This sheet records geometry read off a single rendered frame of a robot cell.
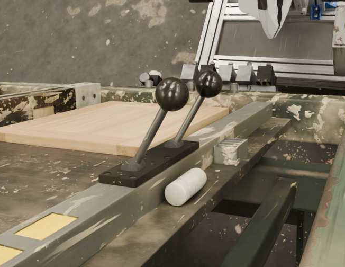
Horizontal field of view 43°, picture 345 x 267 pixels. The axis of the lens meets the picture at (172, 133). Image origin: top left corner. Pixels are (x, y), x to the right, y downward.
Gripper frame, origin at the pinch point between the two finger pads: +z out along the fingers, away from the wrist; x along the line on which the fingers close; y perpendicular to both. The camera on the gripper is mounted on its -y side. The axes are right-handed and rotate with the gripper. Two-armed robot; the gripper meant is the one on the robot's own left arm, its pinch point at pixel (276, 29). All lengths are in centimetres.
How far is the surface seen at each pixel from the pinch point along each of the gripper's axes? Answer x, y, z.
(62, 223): 40.2, -6.1, 6.2
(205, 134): 5.5, 10.1, 18.2
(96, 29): -88, 193, 51
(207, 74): 13.1, 1.3, 2.7
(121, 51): -87, 168, 60
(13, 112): 20, 58, 23
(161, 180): 24.8, -1.1, 12.2
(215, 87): 13.2, 0.1, 4.3
